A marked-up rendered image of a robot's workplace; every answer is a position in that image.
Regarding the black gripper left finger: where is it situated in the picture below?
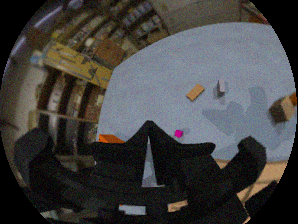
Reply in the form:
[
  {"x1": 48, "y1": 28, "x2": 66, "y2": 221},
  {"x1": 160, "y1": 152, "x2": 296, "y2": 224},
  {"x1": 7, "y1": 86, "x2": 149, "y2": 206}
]
[{"x1": 88, "y1": 121, "x2": 149, "y2": 181}]

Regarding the small magenta block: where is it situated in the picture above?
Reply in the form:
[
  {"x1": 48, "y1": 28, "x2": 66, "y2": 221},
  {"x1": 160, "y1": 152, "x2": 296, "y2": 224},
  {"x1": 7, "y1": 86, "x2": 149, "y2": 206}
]
[{"x1": 174, "y1": 129, "x2": 184, "y2": 137}]

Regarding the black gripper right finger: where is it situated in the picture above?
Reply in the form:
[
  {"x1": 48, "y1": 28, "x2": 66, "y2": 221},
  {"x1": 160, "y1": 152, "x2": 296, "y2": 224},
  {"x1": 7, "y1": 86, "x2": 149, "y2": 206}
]
[{"x1": 149, "y1": 121, "x2": 216, "y2": 185}]

